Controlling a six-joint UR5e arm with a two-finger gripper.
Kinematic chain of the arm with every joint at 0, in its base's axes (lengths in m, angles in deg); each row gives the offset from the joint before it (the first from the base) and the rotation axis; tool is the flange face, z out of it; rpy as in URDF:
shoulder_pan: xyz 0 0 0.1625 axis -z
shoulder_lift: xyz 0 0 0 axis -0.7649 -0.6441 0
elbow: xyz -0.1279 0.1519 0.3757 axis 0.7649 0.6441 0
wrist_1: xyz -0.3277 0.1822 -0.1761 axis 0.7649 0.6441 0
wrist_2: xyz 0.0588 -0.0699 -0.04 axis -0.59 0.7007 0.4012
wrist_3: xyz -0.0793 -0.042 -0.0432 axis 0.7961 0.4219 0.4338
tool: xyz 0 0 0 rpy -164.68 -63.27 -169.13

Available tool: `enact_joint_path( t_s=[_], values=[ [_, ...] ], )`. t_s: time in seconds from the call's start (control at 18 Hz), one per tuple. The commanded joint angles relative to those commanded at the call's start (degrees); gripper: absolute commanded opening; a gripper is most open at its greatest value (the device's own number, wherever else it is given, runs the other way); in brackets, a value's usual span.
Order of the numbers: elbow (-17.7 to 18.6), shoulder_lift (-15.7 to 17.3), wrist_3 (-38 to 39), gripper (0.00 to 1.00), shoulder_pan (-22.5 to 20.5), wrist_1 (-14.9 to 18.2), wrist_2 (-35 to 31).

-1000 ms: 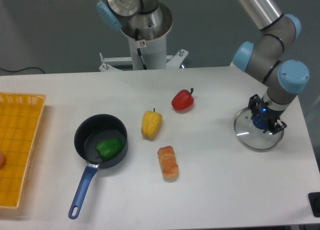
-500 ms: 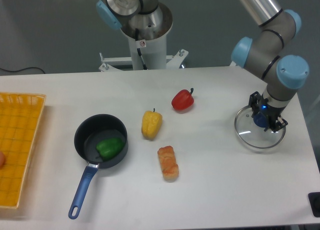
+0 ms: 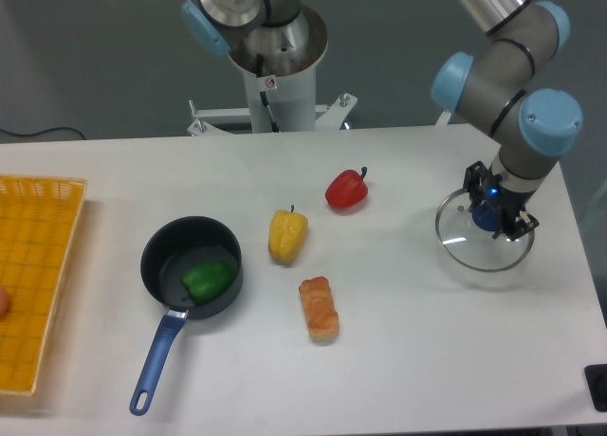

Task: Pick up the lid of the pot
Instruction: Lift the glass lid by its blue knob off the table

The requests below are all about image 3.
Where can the red bell pepper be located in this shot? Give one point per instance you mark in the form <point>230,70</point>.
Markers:
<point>348,191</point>

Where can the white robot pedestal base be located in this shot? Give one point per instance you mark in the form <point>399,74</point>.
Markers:
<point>278,65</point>

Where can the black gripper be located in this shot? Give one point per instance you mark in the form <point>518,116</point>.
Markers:
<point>494,207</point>

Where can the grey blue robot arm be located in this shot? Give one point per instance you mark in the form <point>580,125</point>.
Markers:
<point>533,130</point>

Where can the green bell pepper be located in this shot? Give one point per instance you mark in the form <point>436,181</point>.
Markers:
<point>206,282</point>

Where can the dark pot with blue handle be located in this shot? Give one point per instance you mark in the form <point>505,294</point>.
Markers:
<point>171,251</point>

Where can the yellow bell pepper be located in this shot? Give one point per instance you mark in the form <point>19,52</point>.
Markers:
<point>287,233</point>

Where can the glass pot lid blue knob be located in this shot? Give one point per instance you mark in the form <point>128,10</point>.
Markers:
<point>471,246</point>

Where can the black device at table edge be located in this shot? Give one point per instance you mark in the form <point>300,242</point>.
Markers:
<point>596,379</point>

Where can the yellow woven basket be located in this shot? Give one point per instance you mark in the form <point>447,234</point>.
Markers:
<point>39,218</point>

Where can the brown bread loaf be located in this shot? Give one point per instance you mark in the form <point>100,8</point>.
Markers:
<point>321,318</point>

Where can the orange object in basket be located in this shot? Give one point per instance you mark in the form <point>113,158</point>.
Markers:
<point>4,301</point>

